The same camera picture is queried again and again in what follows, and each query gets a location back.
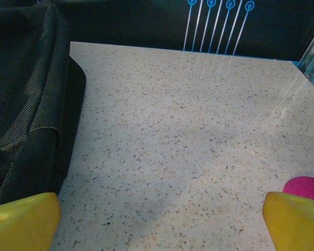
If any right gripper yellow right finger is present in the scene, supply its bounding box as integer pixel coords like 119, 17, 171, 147
262, 191, 314, 251

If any black fabric backpack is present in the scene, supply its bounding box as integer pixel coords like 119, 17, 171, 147
0, 0, 87, 208

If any pink plastic goblet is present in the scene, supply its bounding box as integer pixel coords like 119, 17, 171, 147
282, 176, 314, 202

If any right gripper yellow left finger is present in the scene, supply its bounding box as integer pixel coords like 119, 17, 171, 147
0, 192, 62, 251

